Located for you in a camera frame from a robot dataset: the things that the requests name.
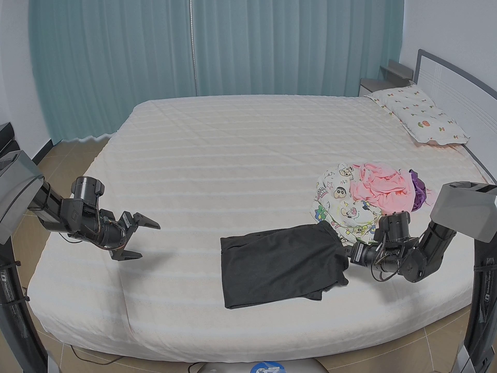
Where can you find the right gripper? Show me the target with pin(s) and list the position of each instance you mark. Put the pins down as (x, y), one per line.
(365, 254)

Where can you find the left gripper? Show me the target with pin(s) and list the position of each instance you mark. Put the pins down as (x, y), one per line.
(112, 234)

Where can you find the black shorts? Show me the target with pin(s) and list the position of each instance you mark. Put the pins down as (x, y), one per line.
(279, 264)

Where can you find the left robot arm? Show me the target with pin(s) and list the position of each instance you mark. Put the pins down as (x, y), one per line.
(21, 187)

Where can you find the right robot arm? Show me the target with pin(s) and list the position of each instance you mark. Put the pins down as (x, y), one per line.
(466, 210)

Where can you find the white printed pyjama top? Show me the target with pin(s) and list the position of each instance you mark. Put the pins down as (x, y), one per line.
(345, 208)

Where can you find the pink garment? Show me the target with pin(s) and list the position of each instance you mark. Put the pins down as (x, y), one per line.
(382, 189)

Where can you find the purple garment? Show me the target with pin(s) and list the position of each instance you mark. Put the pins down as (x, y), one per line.
(421, 192)

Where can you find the bed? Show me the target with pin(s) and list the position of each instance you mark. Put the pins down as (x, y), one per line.
(217, 161)

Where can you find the white printed pillow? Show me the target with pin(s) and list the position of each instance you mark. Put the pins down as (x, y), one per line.
(423, 113)

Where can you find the grey bedside table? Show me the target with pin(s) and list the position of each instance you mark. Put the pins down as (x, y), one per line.
(378, 84)

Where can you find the blue-green curtain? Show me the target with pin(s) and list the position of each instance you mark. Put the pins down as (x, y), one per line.
(112, 53)
(291, 33)

